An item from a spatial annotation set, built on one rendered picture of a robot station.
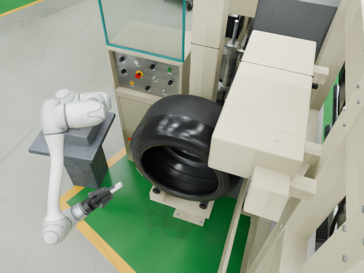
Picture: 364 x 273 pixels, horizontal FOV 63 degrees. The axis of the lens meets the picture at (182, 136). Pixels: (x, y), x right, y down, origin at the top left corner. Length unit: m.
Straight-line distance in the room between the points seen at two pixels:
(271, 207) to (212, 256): 1.76
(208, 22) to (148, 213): 1.81
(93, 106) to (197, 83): 0.55
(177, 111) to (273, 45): 0.48
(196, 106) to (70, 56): 3.31
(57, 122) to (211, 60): 0.83
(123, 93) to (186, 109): 1.07
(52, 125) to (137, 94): 0.84
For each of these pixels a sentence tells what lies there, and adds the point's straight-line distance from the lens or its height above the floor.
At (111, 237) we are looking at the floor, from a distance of 2.65.
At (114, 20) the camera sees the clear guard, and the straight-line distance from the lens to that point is 2.04.
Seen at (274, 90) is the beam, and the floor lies 1.78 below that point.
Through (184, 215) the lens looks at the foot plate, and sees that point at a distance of 2.67.
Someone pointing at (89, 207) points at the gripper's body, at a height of 0.95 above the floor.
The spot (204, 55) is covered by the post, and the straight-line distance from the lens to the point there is 1.44.
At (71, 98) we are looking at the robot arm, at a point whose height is 0.99.
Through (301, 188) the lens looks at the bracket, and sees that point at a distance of 0.91.
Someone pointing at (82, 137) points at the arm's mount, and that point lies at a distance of 2.28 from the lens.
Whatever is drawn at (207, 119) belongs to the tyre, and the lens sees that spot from 1.33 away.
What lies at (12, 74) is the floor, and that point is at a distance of 4.45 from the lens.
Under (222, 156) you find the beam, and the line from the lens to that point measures 0.88.
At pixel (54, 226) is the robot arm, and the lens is 1.58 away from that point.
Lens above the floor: 2.41
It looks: 49 degrees down
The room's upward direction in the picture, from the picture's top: 2 degrees clockwise
